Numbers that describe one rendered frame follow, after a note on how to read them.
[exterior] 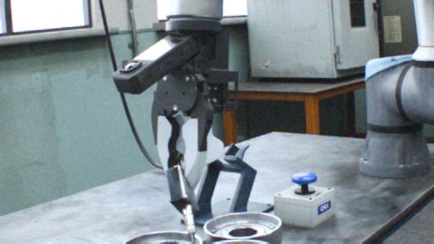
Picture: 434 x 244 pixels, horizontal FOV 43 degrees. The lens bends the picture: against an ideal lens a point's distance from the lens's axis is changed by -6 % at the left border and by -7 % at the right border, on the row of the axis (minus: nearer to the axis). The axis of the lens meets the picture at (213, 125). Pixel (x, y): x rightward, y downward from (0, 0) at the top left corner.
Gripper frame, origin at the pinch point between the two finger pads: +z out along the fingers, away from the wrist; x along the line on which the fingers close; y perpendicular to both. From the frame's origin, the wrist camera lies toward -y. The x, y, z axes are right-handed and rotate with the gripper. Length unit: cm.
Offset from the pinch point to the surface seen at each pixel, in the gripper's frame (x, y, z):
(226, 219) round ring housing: -0.1, 9.5, 7.1
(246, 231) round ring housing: -3.7, 9.5, 8.2
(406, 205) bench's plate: -16.6, 35.9, 6.9
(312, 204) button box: -8.2, 19.3, 5.2
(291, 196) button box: -3.9, 20.0, 4.6
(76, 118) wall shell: 158, 93, 5
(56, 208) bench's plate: 37.1, 4.8, 11.5
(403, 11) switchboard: 126, 368, -72
